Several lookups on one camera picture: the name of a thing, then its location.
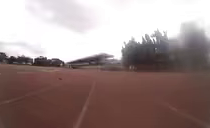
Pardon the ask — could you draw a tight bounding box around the low grandstand building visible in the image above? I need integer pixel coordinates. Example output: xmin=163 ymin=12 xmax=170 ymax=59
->
xmin=66 ymin=52 xmax=122 ymax=70

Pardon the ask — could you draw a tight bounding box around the group of dark trees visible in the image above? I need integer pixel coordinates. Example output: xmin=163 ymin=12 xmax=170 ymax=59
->
xmin=121 ymin=21 xmax=210 ymax=72

